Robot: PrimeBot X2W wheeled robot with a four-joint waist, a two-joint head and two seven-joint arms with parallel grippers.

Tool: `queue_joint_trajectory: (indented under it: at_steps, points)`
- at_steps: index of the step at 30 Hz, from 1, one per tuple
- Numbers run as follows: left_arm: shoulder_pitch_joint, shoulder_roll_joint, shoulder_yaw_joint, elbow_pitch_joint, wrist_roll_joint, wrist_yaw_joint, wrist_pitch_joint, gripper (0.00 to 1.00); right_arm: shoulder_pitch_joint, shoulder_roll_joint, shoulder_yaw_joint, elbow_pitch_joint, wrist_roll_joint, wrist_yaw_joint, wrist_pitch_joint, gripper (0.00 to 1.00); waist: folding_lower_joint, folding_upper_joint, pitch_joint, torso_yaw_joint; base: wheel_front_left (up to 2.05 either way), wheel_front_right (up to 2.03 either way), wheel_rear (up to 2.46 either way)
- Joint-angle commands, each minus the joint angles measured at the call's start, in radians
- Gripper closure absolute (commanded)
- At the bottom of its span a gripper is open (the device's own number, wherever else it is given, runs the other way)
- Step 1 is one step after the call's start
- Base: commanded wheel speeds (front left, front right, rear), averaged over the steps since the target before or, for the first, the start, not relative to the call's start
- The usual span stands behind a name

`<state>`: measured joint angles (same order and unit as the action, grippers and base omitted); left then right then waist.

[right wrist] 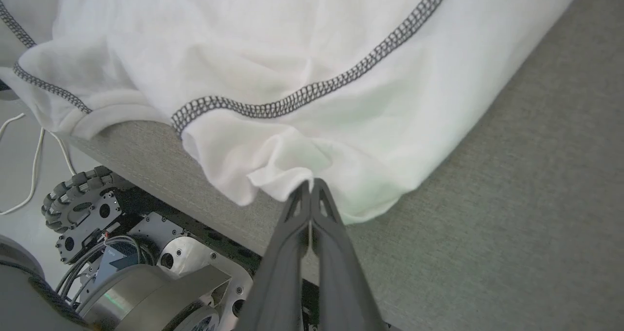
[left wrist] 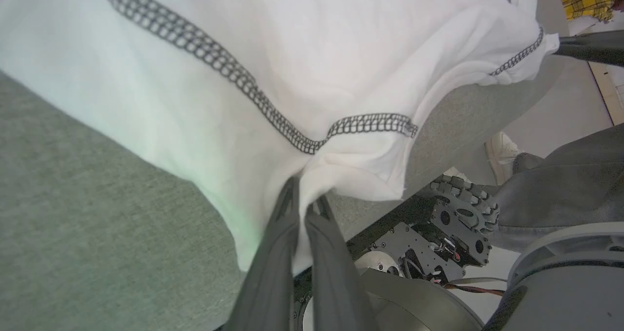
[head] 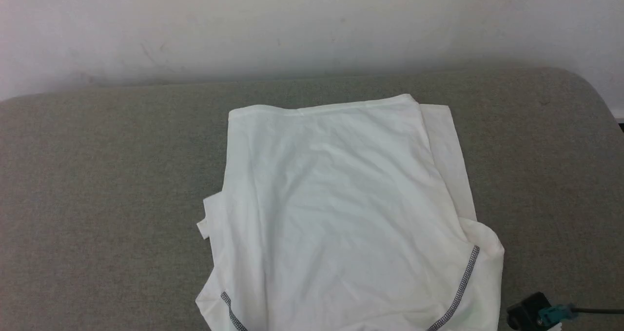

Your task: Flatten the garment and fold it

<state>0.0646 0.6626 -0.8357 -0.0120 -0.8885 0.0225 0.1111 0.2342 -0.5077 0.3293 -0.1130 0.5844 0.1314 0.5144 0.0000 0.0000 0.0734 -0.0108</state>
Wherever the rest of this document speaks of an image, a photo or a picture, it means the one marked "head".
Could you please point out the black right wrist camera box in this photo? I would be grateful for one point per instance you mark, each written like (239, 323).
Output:
(529, 314)

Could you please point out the white garment with grey stitching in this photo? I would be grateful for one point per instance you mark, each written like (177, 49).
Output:
(341, 214)

